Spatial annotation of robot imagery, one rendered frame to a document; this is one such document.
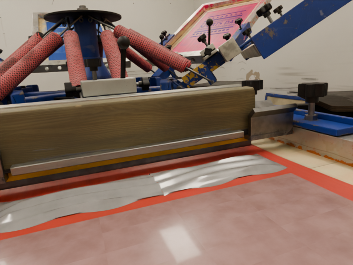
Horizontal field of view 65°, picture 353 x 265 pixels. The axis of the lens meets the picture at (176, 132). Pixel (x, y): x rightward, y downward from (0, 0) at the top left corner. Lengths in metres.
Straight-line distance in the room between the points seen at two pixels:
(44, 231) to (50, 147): 0.12
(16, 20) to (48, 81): 0.88
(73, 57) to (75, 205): 0.67
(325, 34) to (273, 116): 2.36
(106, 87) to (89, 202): 0.39
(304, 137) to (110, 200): 0.32
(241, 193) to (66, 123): 0.23
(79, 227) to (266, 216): 0.18
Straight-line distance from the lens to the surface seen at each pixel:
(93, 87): 0.66
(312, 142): 0.48
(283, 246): 0.25
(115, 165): 0.40
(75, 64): 0.90
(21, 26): 4.59
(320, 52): 2.82
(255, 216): 0.29
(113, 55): 0.95
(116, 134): 0.38
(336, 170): 0.42
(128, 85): 0.67
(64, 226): 0.30
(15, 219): 0.33
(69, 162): 0.37
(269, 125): 0.47
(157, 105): 0.39
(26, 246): 0.29
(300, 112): 0.54
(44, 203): 0.34
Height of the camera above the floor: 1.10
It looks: 14 degrees down
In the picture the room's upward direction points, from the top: 3 degrees counter-clockwise
